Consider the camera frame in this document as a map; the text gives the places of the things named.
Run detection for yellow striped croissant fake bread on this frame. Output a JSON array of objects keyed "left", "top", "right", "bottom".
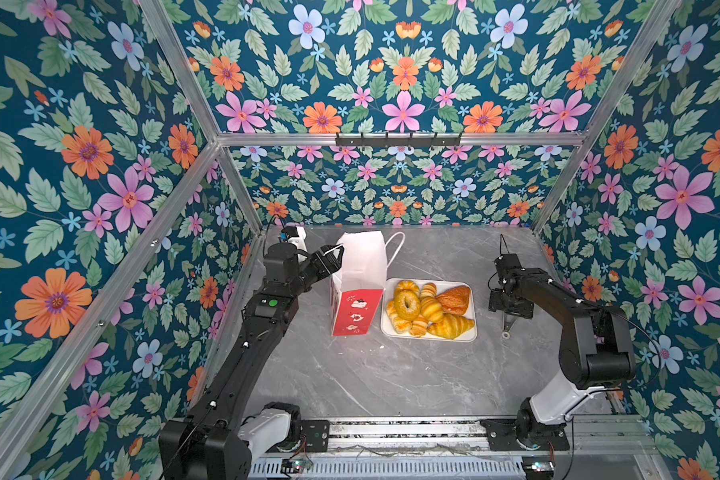
[{"left": 427, "top": 313, "right": 475, "bottom": 340}]

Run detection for brown croissant fake bread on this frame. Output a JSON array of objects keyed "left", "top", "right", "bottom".
[{"left": 436, "top": 285, "right": 472, "bottom": 316}]

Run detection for long twisted fake bread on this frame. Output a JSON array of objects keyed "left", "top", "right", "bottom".
[{"left": 419, "top": 283, "right": 444, "bottom": 324}]

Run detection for white rectangular tray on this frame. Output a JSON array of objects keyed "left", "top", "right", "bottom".
[{"left": 380, "top": 278, "right": 477, "bottom": 343}]

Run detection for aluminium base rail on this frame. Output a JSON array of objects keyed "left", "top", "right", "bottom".
[{"left": 323, "top": 414, "right": 658, "bottom": 456}]

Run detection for white red paper bag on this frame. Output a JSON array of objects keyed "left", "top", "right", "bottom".
[{"left": 330, "top": 230, "right": 405, "bottom": 337}]

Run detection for black hook rack bar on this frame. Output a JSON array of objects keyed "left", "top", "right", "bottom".
[{"left": 334, "top": 132, "right": 462, "bottom": 149}]

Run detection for yellow fake bread piece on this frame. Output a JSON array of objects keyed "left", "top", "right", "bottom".
[{"left": 386, "top": 301, "right": 429, "bottom": 338}]

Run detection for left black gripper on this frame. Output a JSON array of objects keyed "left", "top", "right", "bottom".
[{"left": 287, "top": 241, "right": 344, "bottom": 297}]

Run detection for white slotted cable duct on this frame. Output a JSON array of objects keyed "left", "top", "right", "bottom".
[{"left": 248, "top": 457, "right": 526, "bottom": 479}]

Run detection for yellow ring bagel fake bread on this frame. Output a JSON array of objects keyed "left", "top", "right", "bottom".
[{"left": 394, "top": 290, "right": 421, "bottom": 321}]

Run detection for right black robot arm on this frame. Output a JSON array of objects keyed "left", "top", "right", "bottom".
[{"left": 482, "top": 253, "right": 637, "bottom": 450}]

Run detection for metal tongs white tips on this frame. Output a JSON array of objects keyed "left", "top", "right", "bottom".
[{"left": 501, "top": 313, "right": 516, "bottom": 339}]

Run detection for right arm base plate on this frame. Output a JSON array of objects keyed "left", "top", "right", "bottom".
[{"left": 480, "top": 419, "right": 570, "bottom": 451}]

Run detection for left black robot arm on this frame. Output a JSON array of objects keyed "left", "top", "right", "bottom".
[{"left": 158, "top": 242, "right": 344, "bottom": 479}]

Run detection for round orange bun fake bread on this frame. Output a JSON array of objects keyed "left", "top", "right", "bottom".
[{"left": 395, "top": 280, "right": 420, "bottom": 295}]

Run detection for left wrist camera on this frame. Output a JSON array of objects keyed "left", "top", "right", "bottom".
[{"left": 279, "top": 224, "right": 307, "bottom": 251}]

